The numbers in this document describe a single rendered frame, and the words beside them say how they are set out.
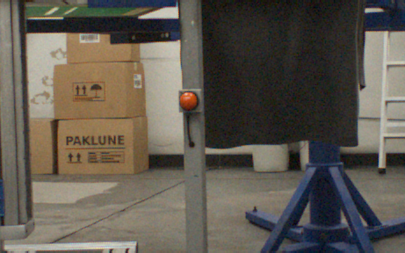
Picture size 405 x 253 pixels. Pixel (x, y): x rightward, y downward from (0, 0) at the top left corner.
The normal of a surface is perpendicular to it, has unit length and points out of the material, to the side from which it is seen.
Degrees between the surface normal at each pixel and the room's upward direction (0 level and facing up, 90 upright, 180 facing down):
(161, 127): 90
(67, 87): 90
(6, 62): 90
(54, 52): 90
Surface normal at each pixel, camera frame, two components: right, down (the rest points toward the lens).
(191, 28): -0.23, 0.06
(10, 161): 0.02, 0.05
